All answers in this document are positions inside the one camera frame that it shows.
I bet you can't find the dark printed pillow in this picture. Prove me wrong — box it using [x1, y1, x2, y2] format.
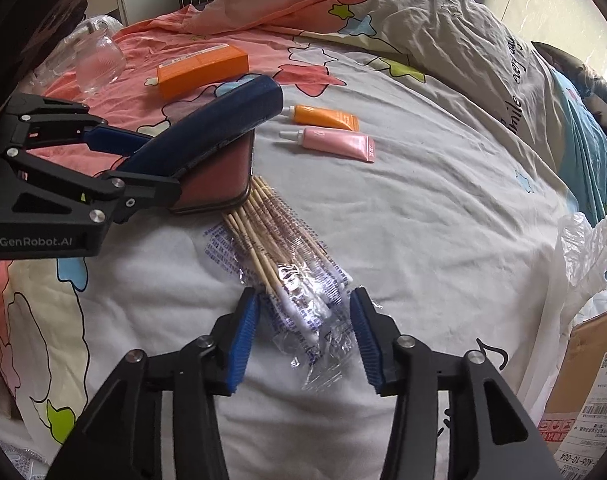
[531, 40, 607, 136]

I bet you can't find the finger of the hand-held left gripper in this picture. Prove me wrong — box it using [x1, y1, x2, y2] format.
[0, 147, 183, 226]
[4, 92, 157, 156]

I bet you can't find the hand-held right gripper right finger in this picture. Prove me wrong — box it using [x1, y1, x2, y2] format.
[349, 286, 557, 480]

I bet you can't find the orange tube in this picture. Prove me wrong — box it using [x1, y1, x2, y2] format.
[281, 104, 360, 132]

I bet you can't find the dark blue case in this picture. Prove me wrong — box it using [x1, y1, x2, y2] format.
[118, 75, 284, 181]

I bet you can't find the phone in brown case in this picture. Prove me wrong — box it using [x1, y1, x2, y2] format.
[171, 132, 257, 216]

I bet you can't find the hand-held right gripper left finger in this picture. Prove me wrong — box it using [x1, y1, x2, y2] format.
[46, 287, 262, 480]

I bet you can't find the pink tube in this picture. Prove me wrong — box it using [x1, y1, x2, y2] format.
[278, 127, 377, 165]

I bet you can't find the orange cardboard box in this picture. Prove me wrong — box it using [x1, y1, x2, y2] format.
[156, 44, 249, 100]

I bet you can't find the white plastic bag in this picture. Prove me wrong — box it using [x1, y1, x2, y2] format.
[521, 210, 607, 421]

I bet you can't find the clear glass jar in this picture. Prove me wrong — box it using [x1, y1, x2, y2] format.
[74, 35, 127, 96]

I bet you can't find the printed duvet cover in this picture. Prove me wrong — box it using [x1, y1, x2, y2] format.
[0, 0, 607, 480]

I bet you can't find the bag of cotton swabs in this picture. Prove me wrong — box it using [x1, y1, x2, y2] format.
[204, 175, 384, 393]

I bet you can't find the large brown cardboard box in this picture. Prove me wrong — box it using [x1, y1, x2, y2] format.
[541, 302, 607, 480]

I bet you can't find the clear plastic bag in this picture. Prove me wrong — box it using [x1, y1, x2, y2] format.
[28, 14, 127, 93]

